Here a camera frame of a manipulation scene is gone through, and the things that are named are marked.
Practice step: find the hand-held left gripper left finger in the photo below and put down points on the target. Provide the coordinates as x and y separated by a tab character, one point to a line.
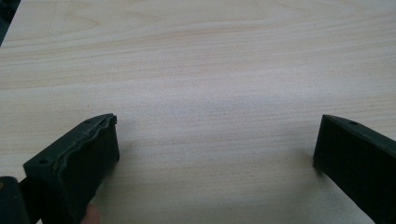
84	161

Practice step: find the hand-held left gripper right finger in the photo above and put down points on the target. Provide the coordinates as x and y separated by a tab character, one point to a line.
358	158

